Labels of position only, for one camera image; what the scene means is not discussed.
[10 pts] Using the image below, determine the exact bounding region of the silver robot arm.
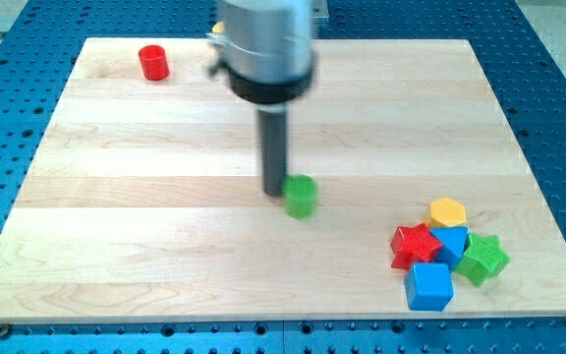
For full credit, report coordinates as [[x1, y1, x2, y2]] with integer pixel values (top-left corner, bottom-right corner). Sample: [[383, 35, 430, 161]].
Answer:
[[207, 0, 315, 105]]

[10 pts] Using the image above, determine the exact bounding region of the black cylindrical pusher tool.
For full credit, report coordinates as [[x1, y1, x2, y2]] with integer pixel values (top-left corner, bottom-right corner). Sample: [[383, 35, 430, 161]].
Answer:
[[256, 103, 287, 197]]

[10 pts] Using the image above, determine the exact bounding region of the wooden board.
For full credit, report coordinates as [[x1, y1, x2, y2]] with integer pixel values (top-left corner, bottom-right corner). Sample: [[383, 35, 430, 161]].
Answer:
[[0, 38, 566, 325]]

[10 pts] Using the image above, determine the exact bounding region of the green cylinder block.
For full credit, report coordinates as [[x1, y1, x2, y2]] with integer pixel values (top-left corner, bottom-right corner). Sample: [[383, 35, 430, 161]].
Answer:
[[282, 175, 318, 219]]

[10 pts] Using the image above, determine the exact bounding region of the red star block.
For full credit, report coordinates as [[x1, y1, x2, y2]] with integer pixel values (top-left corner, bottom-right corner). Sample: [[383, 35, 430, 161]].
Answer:
[[389, 223, 443, 270]]

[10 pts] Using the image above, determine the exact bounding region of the blue cube block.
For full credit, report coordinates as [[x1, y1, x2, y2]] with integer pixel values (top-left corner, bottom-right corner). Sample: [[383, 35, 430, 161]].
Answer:
[[404, 263, 454, 312]]

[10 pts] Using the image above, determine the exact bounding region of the yellow hexagon block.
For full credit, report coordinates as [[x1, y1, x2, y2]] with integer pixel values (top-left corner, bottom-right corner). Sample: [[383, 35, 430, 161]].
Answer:
[[424, 197, 467, 228]]

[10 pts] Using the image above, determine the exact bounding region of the green star block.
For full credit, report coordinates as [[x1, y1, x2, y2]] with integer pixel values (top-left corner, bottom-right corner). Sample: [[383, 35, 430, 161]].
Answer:
[[454, 233, 511, 287]]

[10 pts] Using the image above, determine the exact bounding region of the red cylinder block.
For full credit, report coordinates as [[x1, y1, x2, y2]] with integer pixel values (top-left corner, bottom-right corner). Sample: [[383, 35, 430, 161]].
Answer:
[[139, 45, 170, 81]]

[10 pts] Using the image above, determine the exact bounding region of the yellow block behind arm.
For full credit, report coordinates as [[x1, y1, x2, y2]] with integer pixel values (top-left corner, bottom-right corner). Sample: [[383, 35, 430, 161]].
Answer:
[[211, 22, 225, 34]]

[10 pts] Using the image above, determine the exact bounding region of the blue triangle block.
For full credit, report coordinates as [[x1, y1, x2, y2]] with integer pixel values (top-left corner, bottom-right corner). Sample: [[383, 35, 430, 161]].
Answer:
[[430, 226, 469, 271]]

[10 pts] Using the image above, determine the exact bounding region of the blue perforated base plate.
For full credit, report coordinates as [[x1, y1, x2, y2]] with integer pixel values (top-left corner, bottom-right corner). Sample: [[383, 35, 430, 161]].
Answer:
[[0, 1, 566, 353]]

